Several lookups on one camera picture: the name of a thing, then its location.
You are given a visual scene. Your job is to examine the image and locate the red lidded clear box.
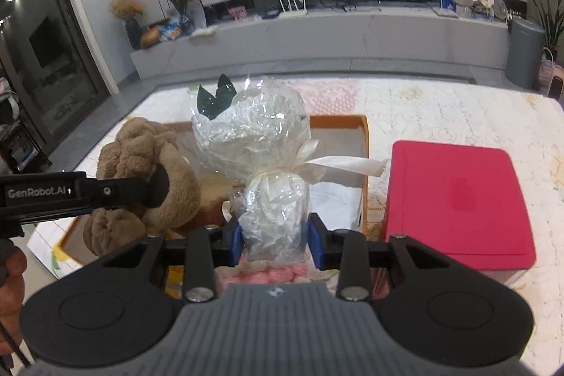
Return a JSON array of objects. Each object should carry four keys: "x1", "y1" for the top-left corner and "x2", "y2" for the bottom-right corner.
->
[{"x1": 381, "y1": 140, "x2": 537, "y2": 286}]

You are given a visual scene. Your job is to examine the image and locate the grey trash can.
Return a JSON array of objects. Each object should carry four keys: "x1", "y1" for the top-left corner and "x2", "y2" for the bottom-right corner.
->
[{"x1": 505, "y1": 18, "x2": 546, "y2": 90}]

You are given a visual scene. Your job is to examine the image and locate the pink woven basket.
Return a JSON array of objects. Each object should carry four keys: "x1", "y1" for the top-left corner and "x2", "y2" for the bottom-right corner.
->
[{"x1": 538, "y1": 48, "x2": 557, "y2": 90}]

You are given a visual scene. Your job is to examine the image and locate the pink white crocheted toy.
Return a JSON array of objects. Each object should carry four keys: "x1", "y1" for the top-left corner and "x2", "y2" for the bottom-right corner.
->
[{"x1": 218, "y1": 263, "x2": 320, "y2": 285}]

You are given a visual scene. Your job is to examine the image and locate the tall green potted plant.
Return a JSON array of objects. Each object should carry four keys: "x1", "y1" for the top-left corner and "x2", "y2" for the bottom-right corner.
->
[{"x1": 520, "y1": 0, "x2": 564, "y2": 51}]

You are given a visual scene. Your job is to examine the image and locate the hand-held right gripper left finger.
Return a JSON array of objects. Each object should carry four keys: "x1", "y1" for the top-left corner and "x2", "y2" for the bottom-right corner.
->
[{"x1": 103, "y1": 222, "x2": 244, "y2": 302}]

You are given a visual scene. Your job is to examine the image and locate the orange wooden box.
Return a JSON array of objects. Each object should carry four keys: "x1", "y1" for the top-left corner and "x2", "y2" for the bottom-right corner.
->
[{"x1": 56, "y1": 114, "x2": 370, "y2": 302}]

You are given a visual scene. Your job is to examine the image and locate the dark brown plush toy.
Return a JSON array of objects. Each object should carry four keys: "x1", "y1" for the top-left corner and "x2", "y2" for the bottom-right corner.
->
[{"x1": 84, "y1": 117, "x2": 201, "y2": 258}]

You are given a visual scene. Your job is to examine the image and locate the vase with dried flowers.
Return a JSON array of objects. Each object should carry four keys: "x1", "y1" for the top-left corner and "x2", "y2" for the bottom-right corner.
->
[{"x1": 109, "y1": 0, "x2": 144, "y2": 50}]

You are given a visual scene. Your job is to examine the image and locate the light brown plush toy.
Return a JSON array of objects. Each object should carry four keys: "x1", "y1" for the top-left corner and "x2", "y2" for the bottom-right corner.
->
[{"x1": 196, "y1": 174, "x2": 234, "y2": 213}]

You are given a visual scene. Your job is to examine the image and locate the pink space heater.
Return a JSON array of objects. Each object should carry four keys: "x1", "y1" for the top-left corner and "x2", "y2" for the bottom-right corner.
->
[{"x1": 548, "y1": 65, "x2": 564, "y2": 99}]

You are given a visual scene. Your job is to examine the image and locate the glass sliding door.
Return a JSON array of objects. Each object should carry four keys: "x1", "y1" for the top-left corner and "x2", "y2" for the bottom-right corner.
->
[{"x1": 0, "y1": 0, "x2": 111, "y2": 174}]

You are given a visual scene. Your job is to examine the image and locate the clear glass plate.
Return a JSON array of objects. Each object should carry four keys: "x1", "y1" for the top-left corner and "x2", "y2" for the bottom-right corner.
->
[{"x1": 491, "y1": 0, "x2": 512, "y2": 22}]

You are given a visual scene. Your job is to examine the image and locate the grey stone media console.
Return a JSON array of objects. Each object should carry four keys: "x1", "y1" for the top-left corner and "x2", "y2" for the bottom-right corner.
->
[{"x1": 130, "y1": 0, "x2": 521, "y2": 81}]

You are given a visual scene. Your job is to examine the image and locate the person's left hand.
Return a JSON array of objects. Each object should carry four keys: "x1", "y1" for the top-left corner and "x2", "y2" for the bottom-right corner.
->
[{"x1": 0, "y1": 246, "x2": 28, "y2": 355}]

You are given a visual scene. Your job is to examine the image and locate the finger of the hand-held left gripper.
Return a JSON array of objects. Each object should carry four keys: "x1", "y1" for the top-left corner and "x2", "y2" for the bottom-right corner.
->
[{"x1": 70, "y1": 167, "x2": 171, "y2": 219}]

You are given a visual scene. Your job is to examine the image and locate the cellophane white bundle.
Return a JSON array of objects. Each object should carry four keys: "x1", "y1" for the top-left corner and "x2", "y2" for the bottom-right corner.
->
[{"x1": 191, "y1": 73, "x2": 388, "y2": 264}]

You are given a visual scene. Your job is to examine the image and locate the white router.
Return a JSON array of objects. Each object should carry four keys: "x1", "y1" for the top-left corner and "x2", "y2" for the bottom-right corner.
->
[{"x1": 263, "y1": 0, "x2": 308, "y2": 18}]

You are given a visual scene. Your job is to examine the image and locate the white patterned tablecloth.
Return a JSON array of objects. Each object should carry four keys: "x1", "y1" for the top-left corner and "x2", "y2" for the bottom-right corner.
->
[{"x1": 26, "y1": 77, "x2": 564, "y2": 376}]

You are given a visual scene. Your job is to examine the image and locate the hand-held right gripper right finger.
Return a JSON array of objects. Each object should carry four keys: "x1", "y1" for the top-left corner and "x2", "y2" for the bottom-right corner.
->
[{"x1": 307, "y1": 212, "x2": 459, "y2": 301}]

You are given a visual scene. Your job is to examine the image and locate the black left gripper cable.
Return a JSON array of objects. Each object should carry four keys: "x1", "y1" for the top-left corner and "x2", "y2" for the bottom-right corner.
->
[{"x1": 0, "y1": 327, "x2": 31, "y2": 369}]

